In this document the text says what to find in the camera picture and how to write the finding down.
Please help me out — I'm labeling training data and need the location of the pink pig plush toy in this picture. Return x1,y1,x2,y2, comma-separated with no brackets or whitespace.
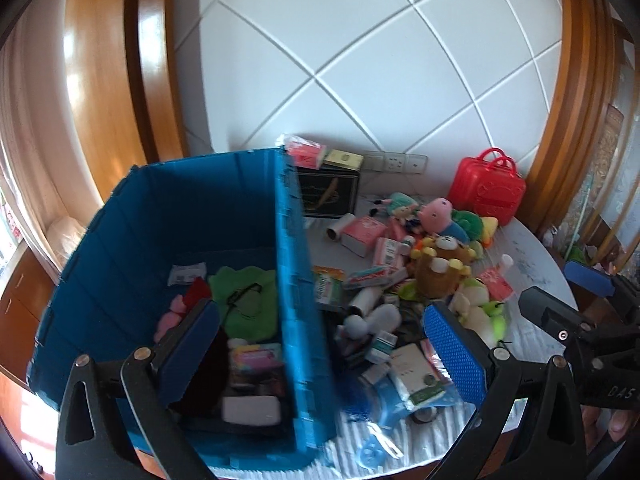
418,197,470,244

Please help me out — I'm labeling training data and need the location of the white green medicine box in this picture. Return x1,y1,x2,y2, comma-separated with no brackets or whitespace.
388,344,446,412

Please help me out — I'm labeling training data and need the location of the light blue plastic toy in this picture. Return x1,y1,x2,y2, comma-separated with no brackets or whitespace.
357,436,387,470

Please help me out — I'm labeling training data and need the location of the white wall socket strip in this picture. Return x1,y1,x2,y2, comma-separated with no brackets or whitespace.
362,152,427,174

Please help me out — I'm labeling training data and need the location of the red toy suitcase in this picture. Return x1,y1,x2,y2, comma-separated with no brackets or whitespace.
447,148,526,226

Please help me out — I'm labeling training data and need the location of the green duck plush toy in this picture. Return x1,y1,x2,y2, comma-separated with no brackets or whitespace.
452,209,499,248

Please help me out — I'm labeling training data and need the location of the white disinfectant wipes pack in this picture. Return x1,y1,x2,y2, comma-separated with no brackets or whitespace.
167,262,207,287

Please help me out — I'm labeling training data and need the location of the red and pink plush toy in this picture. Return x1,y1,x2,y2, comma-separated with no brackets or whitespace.
153,278,212,344

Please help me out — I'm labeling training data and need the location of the black gift bag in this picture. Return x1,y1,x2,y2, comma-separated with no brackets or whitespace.
297,166,360,219

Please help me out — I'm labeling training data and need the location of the brown bear plush toy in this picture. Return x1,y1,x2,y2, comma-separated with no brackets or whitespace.
410,235,477,299

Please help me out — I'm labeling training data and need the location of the blue plastic storage crate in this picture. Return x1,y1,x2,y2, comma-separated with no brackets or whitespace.
27,148,336,472

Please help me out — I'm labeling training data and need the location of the pink tissue pack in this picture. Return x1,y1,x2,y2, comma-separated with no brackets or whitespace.
281,134,326,170

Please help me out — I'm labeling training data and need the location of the white green frog plush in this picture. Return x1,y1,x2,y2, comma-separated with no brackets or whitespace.
448,278,508,349

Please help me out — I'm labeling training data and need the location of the green felt hat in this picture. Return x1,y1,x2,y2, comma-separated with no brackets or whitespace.
208,266,279,344

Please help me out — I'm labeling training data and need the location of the person's hand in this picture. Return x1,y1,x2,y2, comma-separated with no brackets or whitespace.
582,406,639,452

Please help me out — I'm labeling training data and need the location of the red tissue box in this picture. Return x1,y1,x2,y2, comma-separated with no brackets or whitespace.
340,216,387,258

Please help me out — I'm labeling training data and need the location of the white plastic bag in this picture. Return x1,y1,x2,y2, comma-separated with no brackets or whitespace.
46,216,86,266

